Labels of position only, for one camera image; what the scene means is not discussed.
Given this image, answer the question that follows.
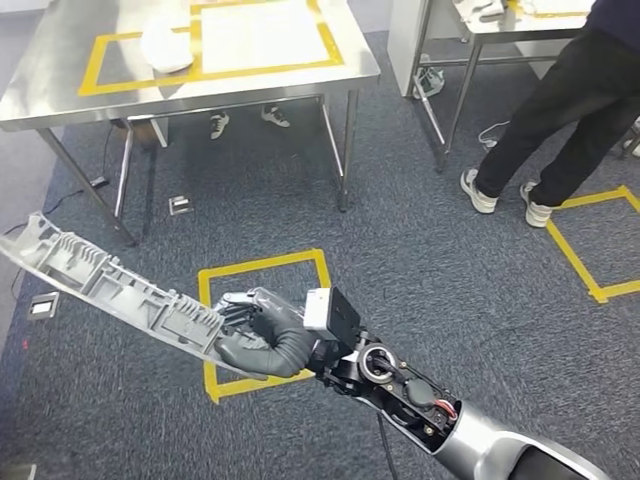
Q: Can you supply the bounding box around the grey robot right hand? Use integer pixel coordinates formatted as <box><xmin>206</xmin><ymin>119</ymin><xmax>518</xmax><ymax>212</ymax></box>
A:
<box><xmin>214</xmin><ymin>287</ymin><xmax>307</xmax><ymax>381</ymax></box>

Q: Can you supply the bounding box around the silver wheel hubcap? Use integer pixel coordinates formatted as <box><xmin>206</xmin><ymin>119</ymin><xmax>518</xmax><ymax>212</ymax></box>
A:
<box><xmin>0</xmin><ymin>211</ymin><xmax>269</xmax><ymax>382</ymax></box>

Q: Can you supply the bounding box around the yellow tape on workbench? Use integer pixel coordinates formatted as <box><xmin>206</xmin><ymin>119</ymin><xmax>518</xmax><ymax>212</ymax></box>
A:
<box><xmin>77</xmin><ymin>0</ymin><xmax>346</xmax><ymax>99</ymax></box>

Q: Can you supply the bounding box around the white round part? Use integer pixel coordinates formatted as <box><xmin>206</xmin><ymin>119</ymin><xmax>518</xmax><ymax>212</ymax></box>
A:
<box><xmin>140</xmin><ymin>14</ymin><xmax>196</xmax><ymax>75</ymax></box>

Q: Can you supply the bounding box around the steel workbench table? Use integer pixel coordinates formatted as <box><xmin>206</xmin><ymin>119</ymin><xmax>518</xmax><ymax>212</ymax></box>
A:
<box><xmin>0</xmin><ymin>0</ymin><xmax>382</xmax><ymax>248</ymax></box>

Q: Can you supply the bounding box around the yellow floor tape square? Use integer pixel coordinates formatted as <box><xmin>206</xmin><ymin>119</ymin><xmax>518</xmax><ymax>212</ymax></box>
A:
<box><xmin>545</xmin><ymin>185</ymin><xmax>640</xmax><ymax>305</ymax></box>
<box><xmin>197</xmin><ymin>248</ymin><xmax>333</xmax><ymax>405</ymax></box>

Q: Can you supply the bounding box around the metal floor socket plate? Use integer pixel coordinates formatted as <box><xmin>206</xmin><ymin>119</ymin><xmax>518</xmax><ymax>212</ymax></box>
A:
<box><xmin>0</xmin><ymin>462</ymin><xmax>38</xmax><ymax>480</ymax></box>
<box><xmin>168</xmin><ymin>194</ymin><xmax>195</xmax><ymax>218</ymax></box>
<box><xmin>26</xmin><ymin>290</ymin><xmax>62</xmax><ymax>324</ymax></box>

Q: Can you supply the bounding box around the person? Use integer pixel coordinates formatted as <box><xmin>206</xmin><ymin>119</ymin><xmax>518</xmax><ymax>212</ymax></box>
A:
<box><xmin>459</xmin><ymin>0</ymin><xmax>640</xmax><ymax>231</ymax></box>
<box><xmin>411</xmin><ymin>64</ymin><xmax>447</xmax><ymax>102</ymax></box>
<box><xmin>208</xmin><ymin>104</ymin><xmax>292</xmax><ymax>142</ymax></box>

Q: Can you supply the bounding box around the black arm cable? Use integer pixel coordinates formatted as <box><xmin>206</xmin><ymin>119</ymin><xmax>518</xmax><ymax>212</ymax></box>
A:
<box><xmin>376</xmin><ymin>411</ymin><xmax>401</xmax><ymax>480</ymax></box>

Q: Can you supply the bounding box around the white floor cable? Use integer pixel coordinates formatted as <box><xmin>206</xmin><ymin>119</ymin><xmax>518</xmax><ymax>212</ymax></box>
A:
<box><xmin>477</xmin><ymin>119</ymin><xmax>512</xmax><ymax>152</ymax></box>

